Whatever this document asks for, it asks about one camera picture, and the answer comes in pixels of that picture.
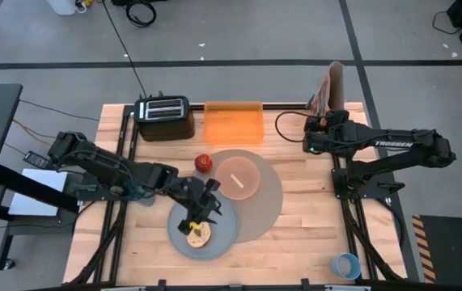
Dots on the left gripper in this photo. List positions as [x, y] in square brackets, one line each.
[198, 202]

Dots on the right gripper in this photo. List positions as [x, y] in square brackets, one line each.
[327, 141]

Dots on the toasted bread slice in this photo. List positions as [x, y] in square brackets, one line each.
[196, 241]

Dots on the grey round plate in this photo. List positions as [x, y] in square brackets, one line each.
[218, 242]

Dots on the small pink plate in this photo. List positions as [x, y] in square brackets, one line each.
[230, 190]

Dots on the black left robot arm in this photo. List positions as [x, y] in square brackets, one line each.
[105, 163]

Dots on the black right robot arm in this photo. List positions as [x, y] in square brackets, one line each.
[392, 144]

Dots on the yellow tape tag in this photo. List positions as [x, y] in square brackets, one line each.
[193, 225]

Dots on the tan round placemat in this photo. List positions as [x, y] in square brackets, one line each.
[263, 210]

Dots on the orange cutting board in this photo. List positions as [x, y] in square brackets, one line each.
[234, 125]

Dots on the black two-slot toaster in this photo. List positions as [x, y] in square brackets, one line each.
[166, 129]

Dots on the light blue cup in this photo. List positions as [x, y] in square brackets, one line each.
[346, 266]

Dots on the white paper sheet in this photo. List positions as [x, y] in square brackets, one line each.
[32, 202]

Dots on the black power adapter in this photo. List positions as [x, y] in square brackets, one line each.
[38, 160]

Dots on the black yellow-striped floor mat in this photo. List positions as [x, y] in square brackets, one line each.
[453, 250]

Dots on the white container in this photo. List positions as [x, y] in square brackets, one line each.
[62, 6]

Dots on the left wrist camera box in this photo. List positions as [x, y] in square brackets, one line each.
[212, 186]

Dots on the silver corner bracket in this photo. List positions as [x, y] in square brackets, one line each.
[123, 289]
[348, 288]

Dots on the black aluminium frame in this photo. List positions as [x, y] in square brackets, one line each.
[124, 133]

